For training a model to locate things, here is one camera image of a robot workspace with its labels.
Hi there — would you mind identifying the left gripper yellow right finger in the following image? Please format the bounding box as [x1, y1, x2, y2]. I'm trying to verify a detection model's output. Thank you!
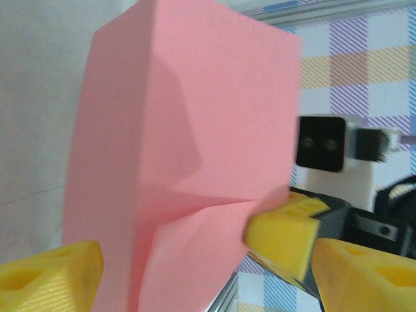
[311, 237, 416, 312]

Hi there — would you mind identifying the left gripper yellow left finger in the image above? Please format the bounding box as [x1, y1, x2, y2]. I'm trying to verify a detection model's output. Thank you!
[0, 240, 105, 312]

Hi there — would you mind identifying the pink paper sheet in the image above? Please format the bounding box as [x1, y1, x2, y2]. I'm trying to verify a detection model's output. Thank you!
[61, 0, 302, 312]

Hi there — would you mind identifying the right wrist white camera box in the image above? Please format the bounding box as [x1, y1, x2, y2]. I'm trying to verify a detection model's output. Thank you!
[295, 113, 402, 212]

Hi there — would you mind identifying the aluminium side rail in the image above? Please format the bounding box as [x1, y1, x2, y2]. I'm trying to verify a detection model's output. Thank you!
[207, 271, 241, 312]

